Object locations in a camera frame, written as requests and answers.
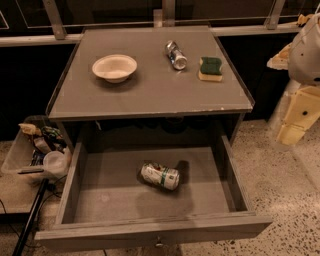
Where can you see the green yellow sponge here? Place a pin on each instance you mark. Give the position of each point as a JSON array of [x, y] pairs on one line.
[[210, 69]]

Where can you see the black tripod leg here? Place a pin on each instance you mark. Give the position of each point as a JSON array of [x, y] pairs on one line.
[[31, 217]]

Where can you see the silver blue soda can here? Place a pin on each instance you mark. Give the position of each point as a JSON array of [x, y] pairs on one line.
[[175, 55]]

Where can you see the metal drawer knob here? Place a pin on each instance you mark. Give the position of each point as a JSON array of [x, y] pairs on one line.
[[159, 243]]

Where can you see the green white 7up can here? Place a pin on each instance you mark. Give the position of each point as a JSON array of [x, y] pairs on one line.
[[160, 175]]

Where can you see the snack bags pile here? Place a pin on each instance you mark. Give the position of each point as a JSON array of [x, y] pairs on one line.
[[44, 140]]

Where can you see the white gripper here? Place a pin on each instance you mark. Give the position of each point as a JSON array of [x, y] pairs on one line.
[[306, 56]]

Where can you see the white paper bowl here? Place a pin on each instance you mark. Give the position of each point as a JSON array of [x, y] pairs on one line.
[[114, 68]]

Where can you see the metal railing frame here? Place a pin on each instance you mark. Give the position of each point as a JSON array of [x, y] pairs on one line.
[[49, 22]]

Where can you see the yellow object on rail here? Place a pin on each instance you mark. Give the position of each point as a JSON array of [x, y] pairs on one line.
[[303, 19]]

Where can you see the clear plastic cup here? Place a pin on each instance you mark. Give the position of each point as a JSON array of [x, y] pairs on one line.
[[55, 162]]

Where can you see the grey cabinet counter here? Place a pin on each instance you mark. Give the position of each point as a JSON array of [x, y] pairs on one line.
[[155, 89]]

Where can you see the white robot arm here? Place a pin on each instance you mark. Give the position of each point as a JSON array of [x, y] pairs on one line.
[[283, 104]]

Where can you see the open grey wooden drawer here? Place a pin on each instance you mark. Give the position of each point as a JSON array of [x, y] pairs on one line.
[[105, 205]]

